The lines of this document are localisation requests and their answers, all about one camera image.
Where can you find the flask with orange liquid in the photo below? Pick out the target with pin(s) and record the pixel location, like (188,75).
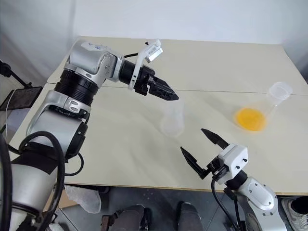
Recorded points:
(251,118)

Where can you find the clear plastic cup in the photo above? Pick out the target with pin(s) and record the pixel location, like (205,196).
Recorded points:
(173,120)

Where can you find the white sneaker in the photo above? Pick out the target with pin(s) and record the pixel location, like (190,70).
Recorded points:
(297,211)

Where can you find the black tablet screen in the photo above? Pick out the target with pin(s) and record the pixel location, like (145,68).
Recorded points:
(22,97)

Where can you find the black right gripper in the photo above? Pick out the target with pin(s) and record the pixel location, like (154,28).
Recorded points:
(215,169)

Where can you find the clear plastic bag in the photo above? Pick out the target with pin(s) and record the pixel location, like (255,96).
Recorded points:
(86,198)

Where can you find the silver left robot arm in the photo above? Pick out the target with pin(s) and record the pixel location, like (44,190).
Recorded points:
(84,57)

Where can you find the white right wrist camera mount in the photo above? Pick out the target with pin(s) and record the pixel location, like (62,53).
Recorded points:
(234,158)

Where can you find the dark rounded shape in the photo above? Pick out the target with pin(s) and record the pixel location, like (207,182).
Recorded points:
(131,217)
(190,216)

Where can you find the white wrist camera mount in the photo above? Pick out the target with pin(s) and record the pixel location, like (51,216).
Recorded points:
(151,51)
(234,158)

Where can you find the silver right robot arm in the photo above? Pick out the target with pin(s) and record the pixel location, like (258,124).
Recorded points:
(260,195)

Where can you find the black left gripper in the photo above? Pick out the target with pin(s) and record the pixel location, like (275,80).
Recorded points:
(144,79)

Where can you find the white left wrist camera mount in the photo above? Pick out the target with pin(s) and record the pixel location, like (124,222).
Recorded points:
(151,51)

